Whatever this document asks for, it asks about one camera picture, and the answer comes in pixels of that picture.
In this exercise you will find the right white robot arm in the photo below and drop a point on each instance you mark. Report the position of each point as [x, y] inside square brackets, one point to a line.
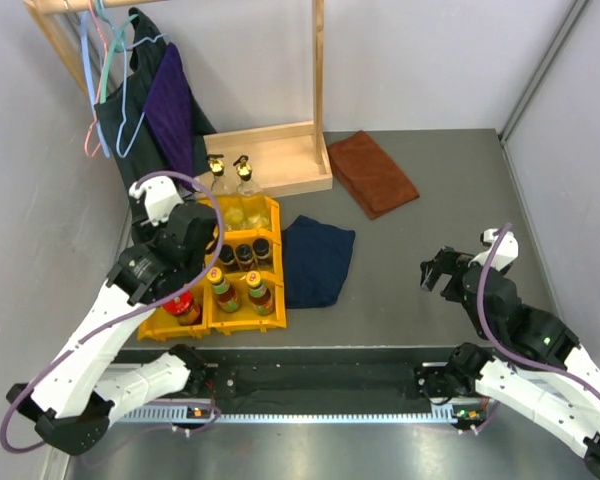
[540, 368]

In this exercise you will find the green clothes hanger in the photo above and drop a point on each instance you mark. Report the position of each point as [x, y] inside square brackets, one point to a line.
[116, 45]

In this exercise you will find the yellow bin organizer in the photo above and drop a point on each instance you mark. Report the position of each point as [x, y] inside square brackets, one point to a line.
[161, 326]

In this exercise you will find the purple hanging cloth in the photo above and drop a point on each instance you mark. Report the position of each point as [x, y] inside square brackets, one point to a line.
[169, 113]

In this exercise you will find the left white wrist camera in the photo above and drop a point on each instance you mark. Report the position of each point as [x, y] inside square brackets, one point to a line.
[159, 197]

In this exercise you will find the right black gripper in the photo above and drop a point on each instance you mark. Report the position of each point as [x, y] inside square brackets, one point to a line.
[446, 261]

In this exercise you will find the black cap spice jar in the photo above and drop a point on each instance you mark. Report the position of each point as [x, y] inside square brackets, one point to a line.
[245, 257]
[263, 253]
[227, 260]

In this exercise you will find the sauce bottle yellow cap front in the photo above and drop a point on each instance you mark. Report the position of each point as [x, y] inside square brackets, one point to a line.
[225, 294]

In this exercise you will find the dark green hanging garment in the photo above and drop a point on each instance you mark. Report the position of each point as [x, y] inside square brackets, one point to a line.
[148, 158]

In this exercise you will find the brown folded towel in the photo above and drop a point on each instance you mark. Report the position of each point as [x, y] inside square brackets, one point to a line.
[370, 175]

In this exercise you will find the wooden clothes rack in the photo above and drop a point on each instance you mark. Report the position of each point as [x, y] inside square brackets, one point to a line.
[291, 158]

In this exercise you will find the red lid jar front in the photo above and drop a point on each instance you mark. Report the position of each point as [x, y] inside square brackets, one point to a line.
[184, 309]

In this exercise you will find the clear oil bottle gold cap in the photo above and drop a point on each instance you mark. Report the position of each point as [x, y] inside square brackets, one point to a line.
[253, 199]

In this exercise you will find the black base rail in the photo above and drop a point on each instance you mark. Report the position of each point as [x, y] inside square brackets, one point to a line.
[330, 381]

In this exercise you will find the sauce bottle yellow cap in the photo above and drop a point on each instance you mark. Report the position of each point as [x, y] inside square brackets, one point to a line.
[225, 294]
[259, 294]

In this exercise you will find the sauce bottle yellow cap back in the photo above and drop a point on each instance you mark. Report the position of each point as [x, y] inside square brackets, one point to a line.
[259, 294]

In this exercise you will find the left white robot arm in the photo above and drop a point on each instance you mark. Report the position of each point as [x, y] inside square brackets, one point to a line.
[69, 403]

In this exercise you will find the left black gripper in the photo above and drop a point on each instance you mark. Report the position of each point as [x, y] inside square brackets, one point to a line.
[150, 234]

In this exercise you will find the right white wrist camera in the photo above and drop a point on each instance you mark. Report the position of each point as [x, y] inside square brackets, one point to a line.
[505, 254]

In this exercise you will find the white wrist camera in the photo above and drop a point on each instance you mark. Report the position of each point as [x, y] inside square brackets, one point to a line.
[159, 197]
[505, 254]

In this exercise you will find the blue clothes hanger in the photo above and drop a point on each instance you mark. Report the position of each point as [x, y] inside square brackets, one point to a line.
[132, 72]

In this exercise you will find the pink clothes hanger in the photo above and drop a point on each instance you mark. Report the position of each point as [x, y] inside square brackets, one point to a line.
[90, 17]

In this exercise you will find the navy blue folded cloth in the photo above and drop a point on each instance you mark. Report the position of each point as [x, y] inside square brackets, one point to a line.
[316, 260]

